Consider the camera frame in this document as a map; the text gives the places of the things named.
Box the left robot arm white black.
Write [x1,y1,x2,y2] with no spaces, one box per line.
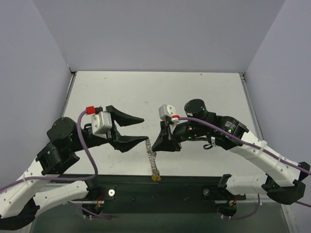
[0,105,146,231]

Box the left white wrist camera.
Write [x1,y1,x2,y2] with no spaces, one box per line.
[86,106,112,139]

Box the amber transparent key tag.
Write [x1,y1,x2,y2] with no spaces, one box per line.
[151,175,161,182]

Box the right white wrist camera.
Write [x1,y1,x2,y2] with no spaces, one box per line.
[158,104,179,125]

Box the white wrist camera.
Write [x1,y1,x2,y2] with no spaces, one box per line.
[86,106,112,139]
[158,104,179,125]

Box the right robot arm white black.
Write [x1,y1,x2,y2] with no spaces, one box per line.
[152,99,311,205]

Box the purple cable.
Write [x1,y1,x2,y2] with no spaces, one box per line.
[178,117,311,220]
[0,111,112,220]

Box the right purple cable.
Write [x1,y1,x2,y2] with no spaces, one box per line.
[178,117,311,220]

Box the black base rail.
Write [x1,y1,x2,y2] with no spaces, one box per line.
[43,173,246,216]

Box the metal band with key rings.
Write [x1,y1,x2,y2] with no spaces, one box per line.
[145,138,160,178]

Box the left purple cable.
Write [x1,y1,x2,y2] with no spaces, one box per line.
[0,111,112,220]

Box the aluminium table frame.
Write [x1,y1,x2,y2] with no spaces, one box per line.
[239,72,291,202]

